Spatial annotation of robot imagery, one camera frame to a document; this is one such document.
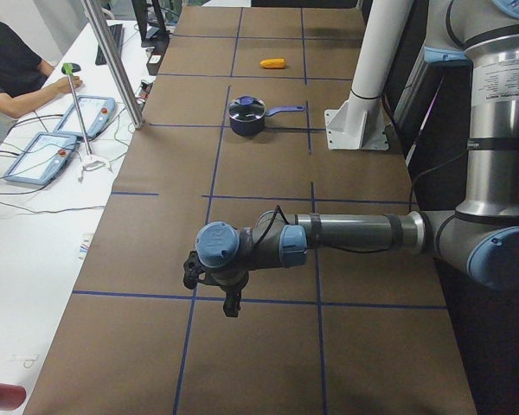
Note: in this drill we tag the black monitor stand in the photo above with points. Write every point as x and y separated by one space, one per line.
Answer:
151 23

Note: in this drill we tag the dark blue saucepan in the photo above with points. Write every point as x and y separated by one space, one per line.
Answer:
248 129

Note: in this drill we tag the person in black shirt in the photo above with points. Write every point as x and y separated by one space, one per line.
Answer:
23 74

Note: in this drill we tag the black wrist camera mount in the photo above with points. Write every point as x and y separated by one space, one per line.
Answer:
193 270

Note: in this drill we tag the yellow corn cob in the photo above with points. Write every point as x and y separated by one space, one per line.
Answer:
273 63

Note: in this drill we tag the person's hand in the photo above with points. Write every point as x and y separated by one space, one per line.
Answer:
67 83

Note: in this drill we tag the black computer mouse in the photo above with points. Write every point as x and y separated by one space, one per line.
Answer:
70 68

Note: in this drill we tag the near teach pendant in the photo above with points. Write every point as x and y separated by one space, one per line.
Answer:
43 159

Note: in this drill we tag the teach pendant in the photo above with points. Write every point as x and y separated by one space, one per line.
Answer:
96 113
43 159

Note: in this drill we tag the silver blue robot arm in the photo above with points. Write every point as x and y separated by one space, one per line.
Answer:
479 237

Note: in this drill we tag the red cylinder object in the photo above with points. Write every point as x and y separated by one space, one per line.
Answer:
11 396

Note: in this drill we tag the small paper card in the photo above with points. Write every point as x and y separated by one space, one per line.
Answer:
85 244

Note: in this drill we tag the glass lid blue knob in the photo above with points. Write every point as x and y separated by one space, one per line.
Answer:
246 109

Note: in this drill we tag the far teach pendant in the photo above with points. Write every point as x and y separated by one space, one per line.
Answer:
96 113

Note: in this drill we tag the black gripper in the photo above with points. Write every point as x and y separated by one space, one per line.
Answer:
231 288

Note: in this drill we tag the aluminium frame post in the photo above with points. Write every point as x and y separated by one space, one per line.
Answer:
100 28

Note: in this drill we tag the metal grabber stick green handle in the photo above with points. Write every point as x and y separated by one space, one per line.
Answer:
90 160

